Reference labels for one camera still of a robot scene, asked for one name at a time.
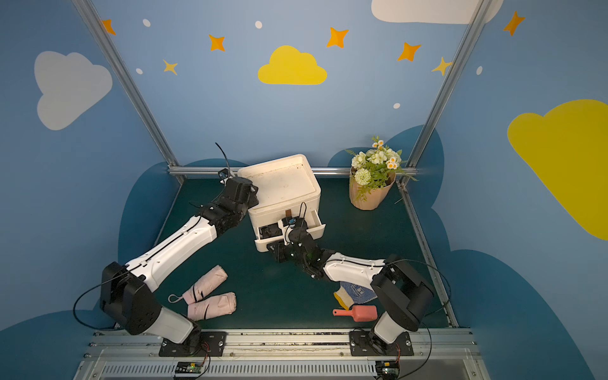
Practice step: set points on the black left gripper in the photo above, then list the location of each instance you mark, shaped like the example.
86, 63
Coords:
245, 191

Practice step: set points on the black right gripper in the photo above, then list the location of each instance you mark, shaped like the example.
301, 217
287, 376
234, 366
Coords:
280, 230

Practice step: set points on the white drawer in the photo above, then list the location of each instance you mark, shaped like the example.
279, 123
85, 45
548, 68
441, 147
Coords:
315, 228

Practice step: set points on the white three drawer cabinet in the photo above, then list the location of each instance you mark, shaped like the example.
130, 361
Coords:
284, 184

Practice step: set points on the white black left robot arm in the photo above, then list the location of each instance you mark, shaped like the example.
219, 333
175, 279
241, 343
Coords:
127, 291

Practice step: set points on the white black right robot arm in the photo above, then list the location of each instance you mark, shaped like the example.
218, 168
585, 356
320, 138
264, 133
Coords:
404, 293

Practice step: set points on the blue dotted work glove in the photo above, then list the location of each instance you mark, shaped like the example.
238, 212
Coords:
350, 294

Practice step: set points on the pink plastic scoop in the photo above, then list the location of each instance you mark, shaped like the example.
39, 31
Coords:
359, 313

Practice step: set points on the tan ribbed flower pot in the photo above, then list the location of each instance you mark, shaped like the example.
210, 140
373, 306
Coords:
368, 199

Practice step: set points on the white and green flowers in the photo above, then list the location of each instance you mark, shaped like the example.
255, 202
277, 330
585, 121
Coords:
373, 167

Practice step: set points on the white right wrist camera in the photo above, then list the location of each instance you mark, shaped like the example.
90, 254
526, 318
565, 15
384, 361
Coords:
291, 223

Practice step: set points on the aluminium frame left floor rail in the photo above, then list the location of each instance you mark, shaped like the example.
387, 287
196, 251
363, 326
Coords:
144, 216

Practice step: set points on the aluminium frame floor rail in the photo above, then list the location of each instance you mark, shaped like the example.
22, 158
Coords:
144, 216
437, 279

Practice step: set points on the aluminium frame back rail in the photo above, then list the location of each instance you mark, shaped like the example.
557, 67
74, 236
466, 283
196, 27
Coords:
211, 171

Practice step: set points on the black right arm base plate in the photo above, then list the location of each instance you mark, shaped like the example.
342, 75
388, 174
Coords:
366, 343

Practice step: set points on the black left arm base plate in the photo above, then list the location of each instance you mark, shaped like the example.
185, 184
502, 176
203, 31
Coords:
197, 344

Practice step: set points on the aluminium frame right floor rail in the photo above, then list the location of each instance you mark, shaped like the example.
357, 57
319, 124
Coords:
437, 279

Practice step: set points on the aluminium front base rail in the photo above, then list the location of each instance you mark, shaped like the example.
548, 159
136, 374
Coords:
285, 354

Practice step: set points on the aluminium frame left post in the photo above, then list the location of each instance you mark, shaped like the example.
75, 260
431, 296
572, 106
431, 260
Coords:
103, 38

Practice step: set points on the aluminium frame post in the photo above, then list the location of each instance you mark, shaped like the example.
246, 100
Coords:
103, 38
465, 49

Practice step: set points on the aluminium frame right post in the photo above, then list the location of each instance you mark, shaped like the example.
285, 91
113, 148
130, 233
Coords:
465, 49

